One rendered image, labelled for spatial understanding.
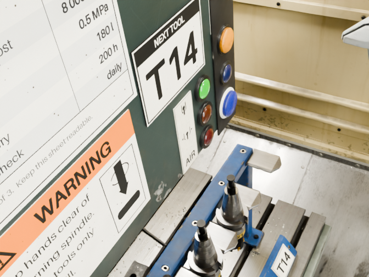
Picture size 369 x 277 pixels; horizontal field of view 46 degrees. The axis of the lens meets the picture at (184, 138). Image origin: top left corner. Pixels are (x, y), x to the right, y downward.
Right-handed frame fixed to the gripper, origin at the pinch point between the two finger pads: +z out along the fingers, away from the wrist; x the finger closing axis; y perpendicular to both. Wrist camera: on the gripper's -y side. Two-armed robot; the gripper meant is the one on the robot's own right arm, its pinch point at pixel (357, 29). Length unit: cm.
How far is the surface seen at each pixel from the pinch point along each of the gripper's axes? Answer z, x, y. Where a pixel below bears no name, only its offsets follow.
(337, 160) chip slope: -24, 60, 83
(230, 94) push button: 12.5, -0.3, 6.6
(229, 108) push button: 12.6, -0.9, 8.0
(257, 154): 6, 30, 47
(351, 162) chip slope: -28, 58, 82
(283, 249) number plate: 0, 22, 73
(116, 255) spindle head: 23.4, -17.8, 9.4
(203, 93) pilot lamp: 15.2, -4.7, 2.8
